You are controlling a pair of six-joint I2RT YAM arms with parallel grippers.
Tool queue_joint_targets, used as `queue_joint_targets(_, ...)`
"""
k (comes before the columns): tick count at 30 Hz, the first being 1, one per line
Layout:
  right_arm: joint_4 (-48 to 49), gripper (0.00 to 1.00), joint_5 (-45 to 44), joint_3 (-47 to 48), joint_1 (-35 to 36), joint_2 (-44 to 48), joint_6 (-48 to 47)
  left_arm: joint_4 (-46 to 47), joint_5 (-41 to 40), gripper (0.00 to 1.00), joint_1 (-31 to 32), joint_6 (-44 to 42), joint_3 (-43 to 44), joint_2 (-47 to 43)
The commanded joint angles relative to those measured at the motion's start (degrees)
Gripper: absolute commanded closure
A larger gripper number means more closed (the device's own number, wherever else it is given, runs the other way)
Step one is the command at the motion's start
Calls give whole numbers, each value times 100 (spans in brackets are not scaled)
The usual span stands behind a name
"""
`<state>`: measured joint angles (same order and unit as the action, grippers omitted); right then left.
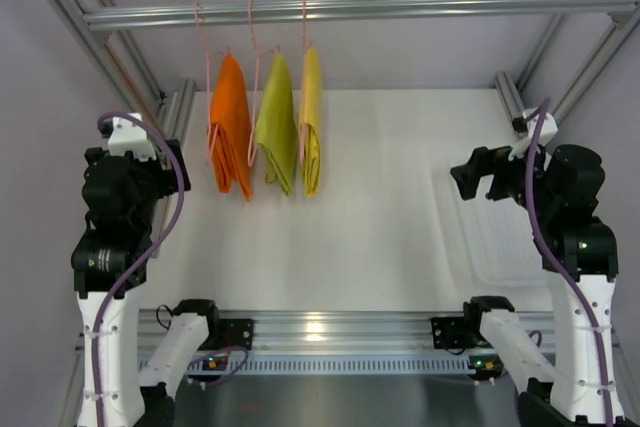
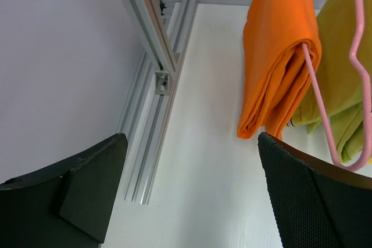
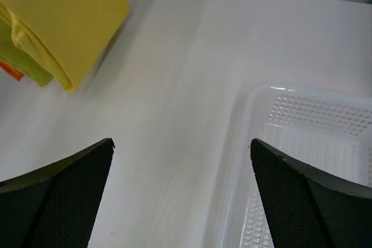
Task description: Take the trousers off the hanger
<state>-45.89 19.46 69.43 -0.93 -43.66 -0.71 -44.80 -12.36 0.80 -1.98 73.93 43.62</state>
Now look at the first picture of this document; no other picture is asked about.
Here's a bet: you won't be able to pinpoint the olive green trousers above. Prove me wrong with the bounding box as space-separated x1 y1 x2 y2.
254 54 298 196

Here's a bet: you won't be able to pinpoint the yellow trousers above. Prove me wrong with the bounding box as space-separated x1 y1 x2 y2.
299 46 323 197

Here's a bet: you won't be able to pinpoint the pink hanger of green trousers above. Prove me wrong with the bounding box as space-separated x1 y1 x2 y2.
247 0 280 167

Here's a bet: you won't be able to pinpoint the pink hanger of yellow trousers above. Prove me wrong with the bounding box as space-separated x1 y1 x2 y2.
299 0 313 166

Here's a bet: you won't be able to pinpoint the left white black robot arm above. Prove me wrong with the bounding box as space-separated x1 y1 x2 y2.
71 147 220 426

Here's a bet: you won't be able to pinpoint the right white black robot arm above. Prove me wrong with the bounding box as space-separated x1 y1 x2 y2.
450 144 633 426

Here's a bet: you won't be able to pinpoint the pink hanger with orange trousers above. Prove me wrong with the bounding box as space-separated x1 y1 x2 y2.
193 1 230 167

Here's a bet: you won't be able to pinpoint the orange trousers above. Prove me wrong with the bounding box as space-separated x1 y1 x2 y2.
208 54 253 202

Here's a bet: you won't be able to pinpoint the white plastic basket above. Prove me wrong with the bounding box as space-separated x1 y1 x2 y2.
456 176 546 288

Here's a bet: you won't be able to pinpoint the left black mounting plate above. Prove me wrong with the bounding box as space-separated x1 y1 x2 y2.
213 318 255 350

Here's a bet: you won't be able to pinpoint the black mounting plate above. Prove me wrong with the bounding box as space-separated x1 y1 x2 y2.
213 318 255 350
430 316 488 355

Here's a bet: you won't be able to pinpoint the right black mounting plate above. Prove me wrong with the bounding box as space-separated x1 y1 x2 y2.
430 316 488 355

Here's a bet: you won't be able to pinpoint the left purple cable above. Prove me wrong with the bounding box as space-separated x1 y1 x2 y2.
95 111 186 427

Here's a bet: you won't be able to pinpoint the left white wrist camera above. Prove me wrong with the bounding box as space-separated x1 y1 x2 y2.
105 117 157 162

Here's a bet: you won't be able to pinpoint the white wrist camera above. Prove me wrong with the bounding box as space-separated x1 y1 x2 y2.
511 106 559 158
105 117 157 162

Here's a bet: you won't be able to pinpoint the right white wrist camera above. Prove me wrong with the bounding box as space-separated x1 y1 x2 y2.
511 106 559 158

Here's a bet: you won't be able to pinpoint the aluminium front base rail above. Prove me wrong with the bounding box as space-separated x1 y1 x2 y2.
74 309 621 354

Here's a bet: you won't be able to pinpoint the right aluminium frame struts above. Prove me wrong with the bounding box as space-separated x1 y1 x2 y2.
494 1 639 123

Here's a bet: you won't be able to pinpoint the aluminium frame struts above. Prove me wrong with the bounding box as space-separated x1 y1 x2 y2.
47 0 196 142
494 1 639 123

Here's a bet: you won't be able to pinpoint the grey slotted cable duct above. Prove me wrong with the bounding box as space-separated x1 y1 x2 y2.
137 356 479 377

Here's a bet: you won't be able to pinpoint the aluminium hanging rail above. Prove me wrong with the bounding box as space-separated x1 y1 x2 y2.
82 0 639 32

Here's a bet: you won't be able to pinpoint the left aluminium frame struts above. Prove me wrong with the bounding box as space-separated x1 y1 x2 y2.
47 0 196 142

